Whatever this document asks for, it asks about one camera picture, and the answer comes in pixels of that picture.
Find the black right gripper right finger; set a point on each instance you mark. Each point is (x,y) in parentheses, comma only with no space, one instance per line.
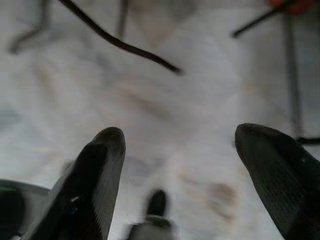
(277,170)

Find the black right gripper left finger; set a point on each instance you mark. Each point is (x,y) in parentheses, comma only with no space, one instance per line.
(97,175)

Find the thin black bar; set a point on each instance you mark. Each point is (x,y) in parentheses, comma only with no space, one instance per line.
(310,140)

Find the grey robot leg black foot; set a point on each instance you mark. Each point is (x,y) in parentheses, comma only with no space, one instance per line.
(156,205)

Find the dark grey robot body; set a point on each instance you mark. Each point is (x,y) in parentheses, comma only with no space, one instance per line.
(15,210)

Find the black bent chair leg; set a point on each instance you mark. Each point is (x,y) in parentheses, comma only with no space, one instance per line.
(125,45)

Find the black straight chair leg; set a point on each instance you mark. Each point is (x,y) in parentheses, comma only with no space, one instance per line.
(257,21)

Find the grey bent metal leg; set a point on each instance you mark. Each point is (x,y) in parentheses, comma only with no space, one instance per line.
(27,37)

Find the grey straight metal leg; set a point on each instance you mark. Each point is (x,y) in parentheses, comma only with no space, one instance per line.
(122,20)

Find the orange object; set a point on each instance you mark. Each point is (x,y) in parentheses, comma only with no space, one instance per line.
(292,5)

